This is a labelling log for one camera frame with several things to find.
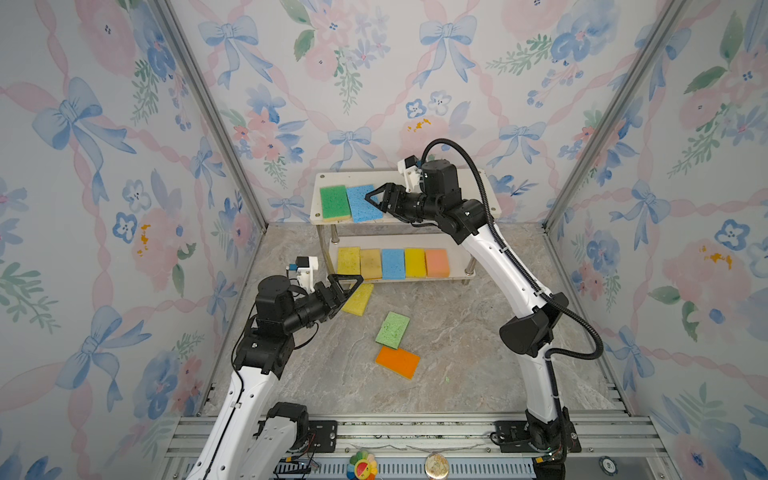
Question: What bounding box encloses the bright yellow sponge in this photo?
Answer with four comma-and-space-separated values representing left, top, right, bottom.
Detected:
336, 247, 361, 275

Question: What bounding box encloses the pale yellow worn sponge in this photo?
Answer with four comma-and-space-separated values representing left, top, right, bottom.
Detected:
360, 249, 383, 280

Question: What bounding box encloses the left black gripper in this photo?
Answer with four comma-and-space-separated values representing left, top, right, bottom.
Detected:
282, 275, 360, 338

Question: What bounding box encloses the light green sponge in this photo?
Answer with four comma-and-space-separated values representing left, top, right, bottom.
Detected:
375, 312, 410, 350

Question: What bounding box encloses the white two-tier shelf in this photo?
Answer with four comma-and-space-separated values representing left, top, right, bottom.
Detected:
311, 169, 485, 284

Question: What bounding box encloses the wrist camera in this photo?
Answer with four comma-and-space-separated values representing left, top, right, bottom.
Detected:
287, 256, 319, 293
397, 155, 422, 193

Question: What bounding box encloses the colourful round toy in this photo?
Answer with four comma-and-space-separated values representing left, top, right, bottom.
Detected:
346, 450, 379, 480

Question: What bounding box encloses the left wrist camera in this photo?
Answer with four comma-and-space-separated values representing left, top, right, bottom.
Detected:
287, 256, 319, 293

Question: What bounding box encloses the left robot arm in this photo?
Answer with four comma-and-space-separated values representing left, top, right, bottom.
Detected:
187, 274, 364, 479

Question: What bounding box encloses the round black white knob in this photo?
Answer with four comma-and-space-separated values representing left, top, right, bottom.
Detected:
599, 456, 618, 476

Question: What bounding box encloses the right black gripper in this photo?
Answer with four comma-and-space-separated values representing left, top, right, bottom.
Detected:
365, 186, 443, 228

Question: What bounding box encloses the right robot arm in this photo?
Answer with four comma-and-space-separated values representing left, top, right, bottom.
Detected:
365, 159, 604, 463

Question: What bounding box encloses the dark green sponge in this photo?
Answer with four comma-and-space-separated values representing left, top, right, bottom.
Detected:
319, 185, 352, 222

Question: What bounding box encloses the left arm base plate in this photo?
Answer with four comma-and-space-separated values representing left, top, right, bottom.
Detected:
257, 419, 338, 454

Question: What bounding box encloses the blue sponge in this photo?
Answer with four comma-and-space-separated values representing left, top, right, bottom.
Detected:
346, 185, 383, 223
381, 249, 406, 281

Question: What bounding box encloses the round brass disc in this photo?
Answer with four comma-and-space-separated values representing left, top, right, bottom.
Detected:
424, 453, 450, 480

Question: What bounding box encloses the salmon pink sponge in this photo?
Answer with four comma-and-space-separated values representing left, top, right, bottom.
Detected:
425, 249, 451, 278

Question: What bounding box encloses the yellow sponge front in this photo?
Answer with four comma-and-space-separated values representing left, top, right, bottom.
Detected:
405, 248, 427, 279

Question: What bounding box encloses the orange sponge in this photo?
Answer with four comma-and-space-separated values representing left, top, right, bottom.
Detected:
375, 346, 421, 380

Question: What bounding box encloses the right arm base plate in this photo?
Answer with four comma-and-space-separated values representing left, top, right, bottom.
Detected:
489, 420, 562, 455

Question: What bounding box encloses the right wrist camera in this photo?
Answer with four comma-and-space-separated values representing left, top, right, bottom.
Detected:
397, 155, 422, 193

